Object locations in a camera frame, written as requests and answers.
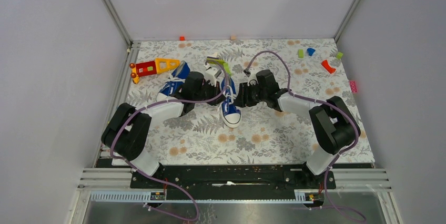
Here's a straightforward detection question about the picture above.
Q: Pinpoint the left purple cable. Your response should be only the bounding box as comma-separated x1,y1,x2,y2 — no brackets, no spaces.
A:
109,59,231,222

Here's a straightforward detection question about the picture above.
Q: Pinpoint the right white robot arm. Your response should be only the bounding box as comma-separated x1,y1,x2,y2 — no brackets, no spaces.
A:
235,69,360,188

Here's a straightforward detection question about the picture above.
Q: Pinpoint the red yellow toy frame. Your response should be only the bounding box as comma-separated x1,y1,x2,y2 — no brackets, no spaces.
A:
129,58,180,84

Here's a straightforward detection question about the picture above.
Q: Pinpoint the blue wedge block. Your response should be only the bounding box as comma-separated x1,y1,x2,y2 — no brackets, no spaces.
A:
307,48,316,56

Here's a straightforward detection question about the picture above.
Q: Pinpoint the purple cable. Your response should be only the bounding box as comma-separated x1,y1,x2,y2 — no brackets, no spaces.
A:
243,50,367,224
109,59,231,222

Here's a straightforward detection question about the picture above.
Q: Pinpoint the blue sneaker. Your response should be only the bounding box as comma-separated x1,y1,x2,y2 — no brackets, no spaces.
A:
155,60,190,101
218,78,242,128

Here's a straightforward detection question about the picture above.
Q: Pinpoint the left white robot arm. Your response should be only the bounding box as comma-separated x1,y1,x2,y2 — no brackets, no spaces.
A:
101,68,222,188

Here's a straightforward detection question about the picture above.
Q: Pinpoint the green block long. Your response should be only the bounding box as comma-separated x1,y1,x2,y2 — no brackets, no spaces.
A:
206,56,226,65

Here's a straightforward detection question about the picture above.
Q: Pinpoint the grey slotted cable duct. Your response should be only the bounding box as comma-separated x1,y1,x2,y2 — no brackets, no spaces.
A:
90,188,325,204

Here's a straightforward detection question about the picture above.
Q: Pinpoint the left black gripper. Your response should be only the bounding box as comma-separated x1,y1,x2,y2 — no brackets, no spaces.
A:
193,78,226,106

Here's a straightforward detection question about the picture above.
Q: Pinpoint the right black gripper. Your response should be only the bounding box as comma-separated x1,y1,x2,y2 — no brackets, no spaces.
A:
232,82,267,108

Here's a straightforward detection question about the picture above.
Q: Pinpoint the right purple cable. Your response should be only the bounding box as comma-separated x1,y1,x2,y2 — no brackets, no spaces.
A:
243,50,367,224

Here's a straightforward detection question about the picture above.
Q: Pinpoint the red arch block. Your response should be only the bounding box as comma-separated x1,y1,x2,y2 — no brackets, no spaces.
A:
321,60,336,74

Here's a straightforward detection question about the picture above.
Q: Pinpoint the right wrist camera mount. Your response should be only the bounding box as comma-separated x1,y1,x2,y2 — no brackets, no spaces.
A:
244,69,258,86

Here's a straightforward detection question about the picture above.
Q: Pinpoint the floral table mat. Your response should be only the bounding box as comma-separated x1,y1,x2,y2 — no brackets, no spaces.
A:
136,38,362,165

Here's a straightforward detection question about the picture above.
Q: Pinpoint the green block short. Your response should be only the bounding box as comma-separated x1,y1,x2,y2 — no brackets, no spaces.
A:
223,63,232,77

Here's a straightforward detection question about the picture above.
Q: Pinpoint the pink lego brick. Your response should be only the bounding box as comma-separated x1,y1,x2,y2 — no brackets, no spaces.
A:
349,80,358,94

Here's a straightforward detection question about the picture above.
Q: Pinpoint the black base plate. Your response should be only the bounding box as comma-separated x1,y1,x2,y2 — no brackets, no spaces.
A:
130,164,324,196

